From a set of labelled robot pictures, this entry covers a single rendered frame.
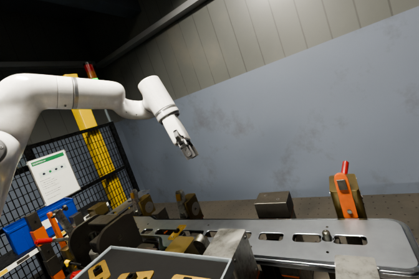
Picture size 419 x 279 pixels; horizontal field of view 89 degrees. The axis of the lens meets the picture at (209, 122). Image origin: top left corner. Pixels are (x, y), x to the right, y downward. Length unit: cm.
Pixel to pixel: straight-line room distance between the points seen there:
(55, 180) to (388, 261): 169
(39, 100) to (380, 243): 89
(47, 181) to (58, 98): 113
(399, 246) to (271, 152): 186
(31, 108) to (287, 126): 205
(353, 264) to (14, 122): 80
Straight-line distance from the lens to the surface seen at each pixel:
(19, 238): 155
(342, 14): 223
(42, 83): 68
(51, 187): 176
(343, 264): 56
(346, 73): 220
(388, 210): 135
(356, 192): 79
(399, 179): 249
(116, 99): 71
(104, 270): 63
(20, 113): 68
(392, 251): 68
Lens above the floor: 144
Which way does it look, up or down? 5 degrees down
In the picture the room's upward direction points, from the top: 19 degrees counter-clockwise
